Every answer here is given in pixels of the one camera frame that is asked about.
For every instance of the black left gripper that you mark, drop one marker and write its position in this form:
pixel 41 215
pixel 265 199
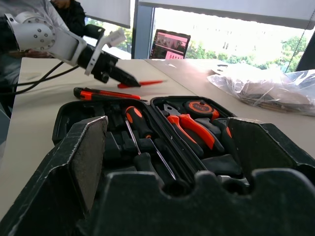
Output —
pixel 103 65

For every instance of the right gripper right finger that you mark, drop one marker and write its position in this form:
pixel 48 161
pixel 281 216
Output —
pixel 265 147

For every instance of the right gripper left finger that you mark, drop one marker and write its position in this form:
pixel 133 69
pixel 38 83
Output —
pixel 61 172

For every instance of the black plastic tool case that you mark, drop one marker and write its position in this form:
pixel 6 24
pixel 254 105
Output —
pixel 115 147

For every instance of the orange black utility knife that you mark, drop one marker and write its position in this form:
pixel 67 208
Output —
pixel 98 94

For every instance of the clear plastic bag with contents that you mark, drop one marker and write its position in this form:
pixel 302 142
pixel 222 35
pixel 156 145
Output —
pixel 265 91

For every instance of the open laptop pink screen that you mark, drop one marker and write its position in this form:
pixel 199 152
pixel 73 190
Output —
pixel 169 44

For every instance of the white roller blind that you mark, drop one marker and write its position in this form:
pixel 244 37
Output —
pixel 108 12
pixel 221 12

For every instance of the orange black tape measure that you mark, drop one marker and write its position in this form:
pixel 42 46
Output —
pixel 200 108

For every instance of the person in dark jacket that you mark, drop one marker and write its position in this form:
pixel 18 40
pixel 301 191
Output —
pixel 71 17

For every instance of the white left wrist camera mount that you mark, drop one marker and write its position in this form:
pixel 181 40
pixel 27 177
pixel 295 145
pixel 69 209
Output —
pixel 97 52

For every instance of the dark window frame post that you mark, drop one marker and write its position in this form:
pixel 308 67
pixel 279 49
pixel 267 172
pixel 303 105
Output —
pixel 141 32
pixel 307 54

